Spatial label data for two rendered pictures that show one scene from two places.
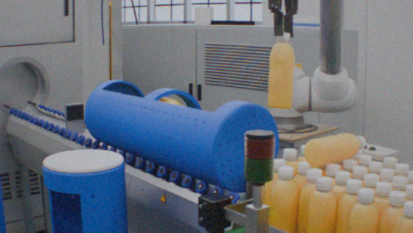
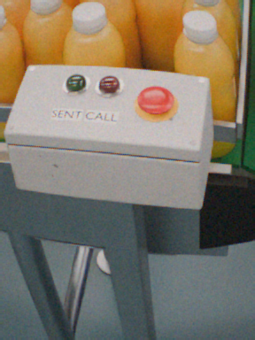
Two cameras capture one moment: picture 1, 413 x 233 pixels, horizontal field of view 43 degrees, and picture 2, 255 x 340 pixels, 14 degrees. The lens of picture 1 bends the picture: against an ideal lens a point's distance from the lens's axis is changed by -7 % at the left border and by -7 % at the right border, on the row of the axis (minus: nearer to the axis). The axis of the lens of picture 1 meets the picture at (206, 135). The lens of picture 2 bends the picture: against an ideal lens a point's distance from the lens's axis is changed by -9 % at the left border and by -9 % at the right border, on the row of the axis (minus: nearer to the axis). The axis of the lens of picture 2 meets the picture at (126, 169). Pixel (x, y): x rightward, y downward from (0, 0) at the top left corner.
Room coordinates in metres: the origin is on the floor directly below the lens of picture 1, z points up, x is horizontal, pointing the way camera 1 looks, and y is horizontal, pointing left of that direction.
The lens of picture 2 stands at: (2.27, -0.93, 1.93)
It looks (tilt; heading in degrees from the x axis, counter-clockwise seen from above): 52 degrees down; 144
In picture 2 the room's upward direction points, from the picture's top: 7 degrees counter-clockwise
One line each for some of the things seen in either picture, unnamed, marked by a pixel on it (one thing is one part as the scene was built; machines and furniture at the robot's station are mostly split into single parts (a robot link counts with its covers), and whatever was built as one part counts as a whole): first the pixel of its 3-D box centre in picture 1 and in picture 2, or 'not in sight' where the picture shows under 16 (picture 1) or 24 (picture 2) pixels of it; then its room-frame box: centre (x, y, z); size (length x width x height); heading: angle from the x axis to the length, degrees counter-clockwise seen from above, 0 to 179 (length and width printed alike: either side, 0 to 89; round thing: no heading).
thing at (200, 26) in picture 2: not in sight; (200, 24); (1.66, -0.36, 1.11); 0.04 x 0.04 x 0.02
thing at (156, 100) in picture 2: not in sight; (156, 101); (1.71, -0.48, 1.11); 0.04 x 0.04 x 0.01
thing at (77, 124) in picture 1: (74, 119); not in sight; (2.70, 0.66, 1.00); 0.10 x 0.04 x 0.15; 128
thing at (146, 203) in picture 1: (102, 171); not in sight; (2.48, 0.49, 0.79); 2.17 x 0.29 x 0.34; 38
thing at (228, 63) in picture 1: (218, 117); not in sight; (4.30, -0.09, 0.72); 2.15 x 0.54 x 1.45; 46
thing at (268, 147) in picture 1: (259, 146); not in sight; (1.13, -0.11, 1.23); 0.06 x 0.06 x 0.04
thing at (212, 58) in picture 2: not in sight; (206, 82); (1.66, -0.36, 1.00); 0.07 x 0.07 x 0.20
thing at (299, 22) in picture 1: (302, 22); not in sight; (3.72, -0.64, 1.48); 0.24 x 0.12 x 0.08; 54
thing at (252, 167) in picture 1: (259, 167); not in sight; (1.13, -0.11, 1.18); 0.06 x 0.06 x 0.05
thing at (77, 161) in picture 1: (82, 160); not in sight; (1.77, 0.41, 1.03); 0.28 x 0.28 x 0.01
